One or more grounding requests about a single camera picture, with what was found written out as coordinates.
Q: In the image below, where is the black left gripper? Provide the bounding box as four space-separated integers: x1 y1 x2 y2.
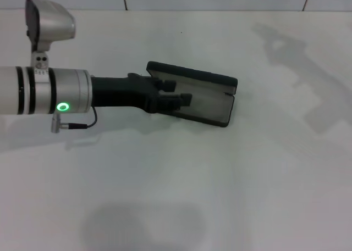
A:
90 72 193 116

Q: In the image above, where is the black glasses case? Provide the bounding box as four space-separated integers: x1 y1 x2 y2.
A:
145 60 239 128

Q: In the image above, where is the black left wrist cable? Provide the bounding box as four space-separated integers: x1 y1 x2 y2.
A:
49 107 99 133

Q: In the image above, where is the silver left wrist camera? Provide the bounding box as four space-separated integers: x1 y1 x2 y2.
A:
25 0 76 70

